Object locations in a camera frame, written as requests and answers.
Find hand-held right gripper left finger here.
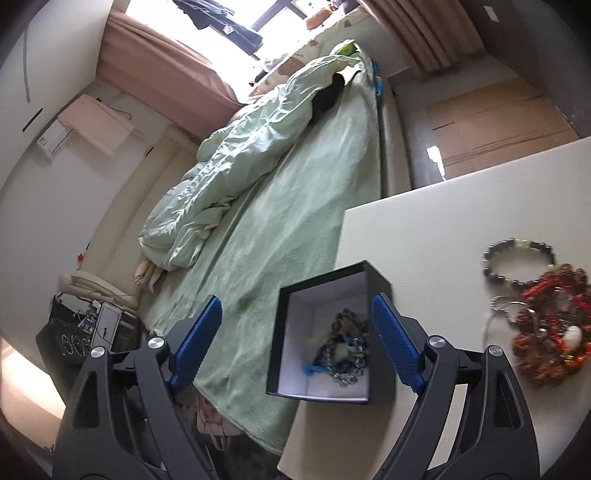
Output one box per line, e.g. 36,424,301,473
54,294,224,480

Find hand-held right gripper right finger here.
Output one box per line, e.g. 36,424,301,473
370,292,542,480

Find blue bead bracelet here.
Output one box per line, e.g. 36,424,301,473
303,311,373,387

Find black jewelry box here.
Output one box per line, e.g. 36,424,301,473
266,260,398,406

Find brown seed bead bracelet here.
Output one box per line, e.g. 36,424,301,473
507,305,591,388

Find dark bead bracelet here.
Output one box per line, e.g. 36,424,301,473
483,237,556,286

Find red coral bead necklace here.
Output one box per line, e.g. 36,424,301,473
517,264,591,370

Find white table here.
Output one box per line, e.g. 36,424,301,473
276,137,591,480

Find black bag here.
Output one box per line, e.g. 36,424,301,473
36,295,149,370

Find green bed sheet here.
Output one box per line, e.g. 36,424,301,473
139,83,384,453

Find cream bed headboard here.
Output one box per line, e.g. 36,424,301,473
69,124,204,311

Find green quilt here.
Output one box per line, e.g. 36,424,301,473
139,42,373,272

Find air conditioner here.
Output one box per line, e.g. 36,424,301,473
36,94,136,163

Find cardboard sheet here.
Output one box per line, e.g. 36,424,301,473
424,76,581,181

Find black cloth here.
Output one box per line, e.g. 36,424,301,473
312,73,347,114

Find pink curtain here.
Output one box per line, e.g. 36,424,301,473
96,10,242,144

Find patterned pillow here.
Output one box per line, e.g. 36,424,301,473
249,9,370,97

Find dark hanging clothes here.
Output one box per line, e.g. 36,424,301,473
172,0,265,57

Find silver chain bracelet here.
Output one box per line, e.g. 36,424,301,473
483,294,527,344

